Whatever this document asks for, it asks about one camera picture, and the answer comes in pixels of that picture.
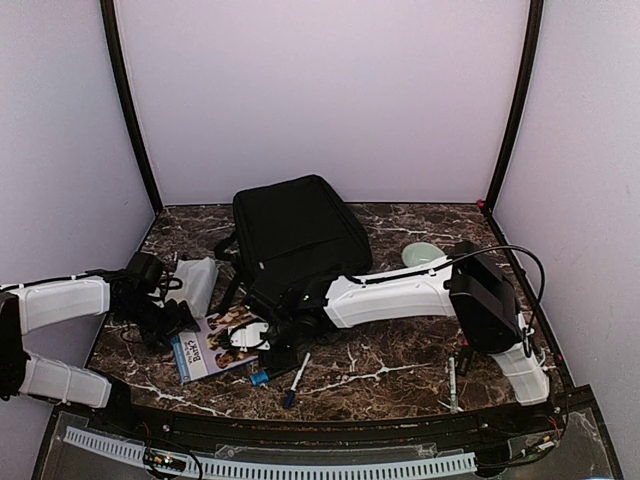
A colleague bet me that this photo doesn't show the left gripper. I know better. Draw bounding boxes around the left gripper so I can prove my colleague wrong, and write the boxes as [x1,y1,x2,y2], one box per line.
[120,297,200,356]

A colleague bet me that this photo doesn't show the dog picture book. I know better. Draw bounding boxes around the dog picture book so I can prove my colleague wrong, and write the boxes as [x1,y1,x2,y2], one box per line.
[171,306,258,385]

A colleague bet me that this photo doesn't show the black student backpack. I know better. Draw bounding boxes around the black student backpack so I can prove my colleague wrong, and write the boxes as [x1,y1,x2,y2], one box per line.
[214,174,373,314]

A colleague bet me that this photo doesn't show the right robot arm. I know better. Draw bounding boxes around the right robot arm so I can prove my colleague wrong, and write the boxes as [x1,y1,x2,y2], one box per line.
[230,241,550,434]

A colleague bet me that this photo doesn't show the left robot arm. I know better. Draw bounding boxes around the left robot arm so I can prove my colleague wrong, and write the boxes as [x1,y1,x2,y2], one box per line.
[1,252,196,436]

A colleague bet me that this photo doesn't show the white tissue pack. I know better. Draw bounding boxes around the white tissue pack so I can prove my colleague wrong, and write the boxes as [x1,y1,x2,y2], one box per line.
[166,257,218,319]

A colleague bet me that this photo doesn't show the black blue highlighter marker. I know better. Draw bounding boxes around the black blue highlighter marker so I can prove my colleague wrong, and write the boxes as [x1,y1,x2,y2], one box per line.
[250,365,297,387]

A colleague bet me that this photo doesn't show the blue capped pen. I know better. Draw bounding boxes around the blue capped pen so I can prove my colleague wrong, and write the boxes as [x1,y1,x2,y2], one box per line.
[283,352,311,409]

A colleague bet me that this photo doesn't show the small circuit board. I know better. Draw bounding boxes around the small circuit board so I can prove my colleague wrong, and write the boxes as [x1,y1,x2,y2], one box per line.
[143,449,187,472]

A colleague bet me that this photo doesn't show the far celadon bowl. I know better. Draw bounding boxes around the far celadon bowl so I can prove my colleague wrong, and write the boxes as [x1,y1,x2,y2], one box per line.
[401,242,446,268]

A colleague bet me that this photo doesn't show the grey white pen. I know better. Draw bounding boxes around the grey white pen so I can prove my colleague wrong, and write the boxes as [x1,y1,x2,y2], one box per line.
[448,355,459,414]

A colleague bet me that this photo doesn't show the black pink highlighter marker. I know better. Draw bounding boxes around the black pink highlighter marker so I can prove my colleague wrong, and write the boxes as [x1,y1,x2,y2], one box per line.
[455,344,474,377]

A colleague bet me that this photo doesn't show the white slotted cable duct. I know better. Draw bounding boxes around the white slotted cable duct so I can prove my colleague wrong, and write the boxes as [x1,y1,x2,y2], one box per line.
[63,427,477,479]

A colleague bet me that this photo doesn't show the left black frame post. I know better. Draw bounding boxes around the left black frame post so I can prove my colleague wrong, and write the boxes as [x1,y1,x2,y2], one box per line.
[99,0,164,215]

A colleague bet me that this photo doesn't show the black frame post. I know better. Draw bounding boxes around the black frame post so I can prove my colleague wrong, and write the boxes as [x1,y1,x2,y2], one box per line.
[481,0,545,217]
[99,0,164,215]

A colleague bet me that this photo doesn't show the right black frame post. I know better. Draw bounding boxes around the right black frame post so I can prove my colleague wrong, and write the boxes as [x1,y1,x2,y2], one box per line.
[481,0,545,217]

